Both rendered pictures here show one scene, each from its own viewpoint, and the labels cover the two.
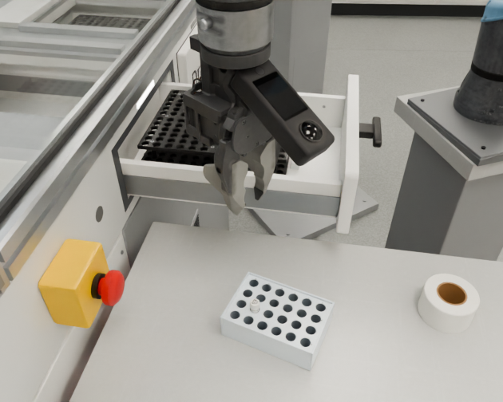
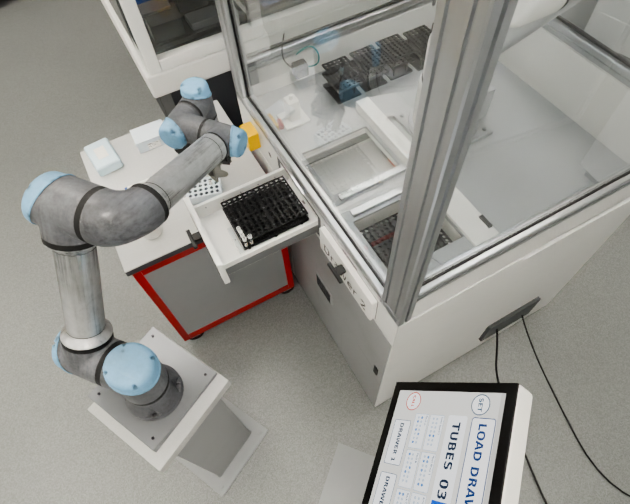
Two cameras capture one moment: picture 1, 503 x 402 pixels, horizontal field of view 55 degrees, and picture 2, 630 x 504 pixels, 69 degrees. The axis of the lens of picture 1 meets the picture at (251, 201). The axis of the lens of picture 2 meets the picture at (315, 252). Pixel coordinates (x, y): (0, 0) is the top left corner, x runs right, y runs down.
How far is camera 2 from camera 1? 168 cm
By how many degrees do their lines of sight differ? 77
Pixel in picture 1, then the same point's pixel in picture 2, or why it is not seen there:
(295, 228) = (344, 467)
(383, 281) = (177, 230)
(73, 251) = (251, 131)
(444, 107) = (187, 373)
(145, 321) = (247, 170)
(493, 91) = not seen: hidden behind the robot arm
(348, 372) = not seen: hidden behind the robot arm
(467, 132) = (165, 349)
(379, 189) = not seen: outside the picture
